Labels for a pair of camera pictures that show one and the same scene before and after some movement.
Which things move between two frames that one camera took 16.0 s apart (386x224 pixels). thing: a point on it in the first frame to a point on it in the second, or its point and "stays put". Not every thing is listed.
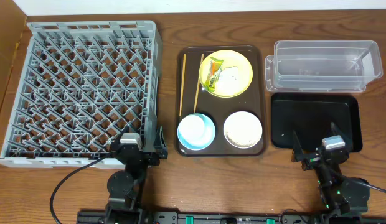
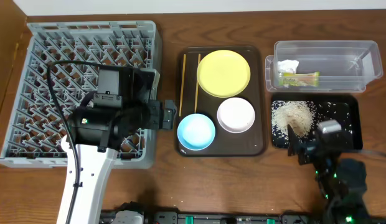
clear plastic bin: (322, 65) stays put
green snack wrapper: (214, 70) to (309, 79)
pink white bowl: (242, 129) to (236, 115)
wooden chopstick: (182, 84) stays put
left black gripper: (146, 155) to (164, 115)
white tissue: (229, 77) to (288, 65)
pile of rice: (243, 137) to (299, 114)
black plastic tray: (311, 115) stays put
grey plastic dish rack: (81, 86) stays put
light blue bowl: (196, 131) stays put
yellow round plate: (235, 76) stays put
